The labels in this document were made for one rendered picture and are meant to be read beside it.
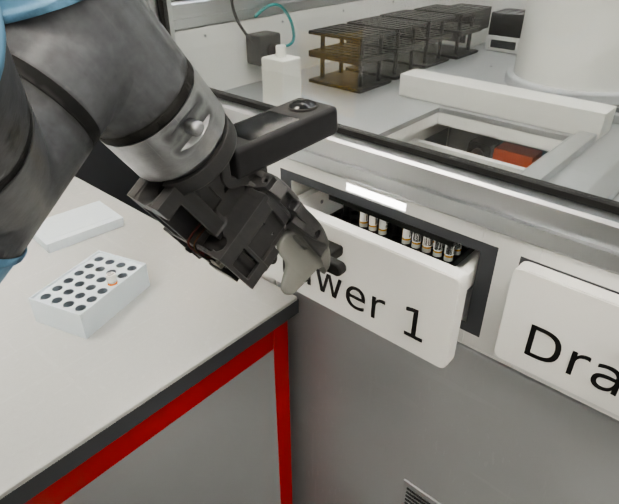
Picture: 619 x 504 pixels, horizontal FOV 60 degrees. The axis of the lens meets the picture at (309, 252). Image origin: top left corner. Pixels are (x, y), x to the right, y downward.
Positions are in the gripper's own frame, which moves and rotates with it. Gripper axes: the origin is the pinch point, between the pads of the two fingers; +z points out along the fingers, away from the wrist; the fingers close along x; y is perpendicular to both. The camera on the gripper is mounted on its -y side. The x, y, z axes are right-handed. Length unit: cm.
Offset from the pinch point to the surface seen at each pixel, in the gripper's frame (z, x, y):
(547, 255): 4.4, 19.1, -10.4
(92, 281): 4.3, -29.2, 15.0
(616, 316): 5.2, 26.1, -7.7
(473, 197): 1.5, 11.3, -12.2
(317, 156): 2.4, -8.3, -11.5
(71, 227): 10, -48, 11
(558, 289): 4.9, 21.2, -7.9
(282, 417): 34.7, -11.0, 16.8
